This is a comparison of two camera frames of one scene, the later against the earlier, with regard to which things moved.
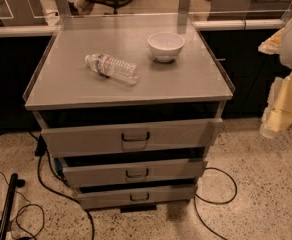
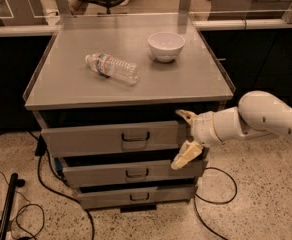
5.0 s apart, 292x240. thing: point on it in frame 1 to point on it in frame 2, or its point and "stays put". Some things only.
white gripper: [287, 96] to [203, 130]
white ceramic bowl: [165, 46] stays put
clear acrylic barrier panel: [140, 5] stays put
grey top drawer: [172, 135] stays put
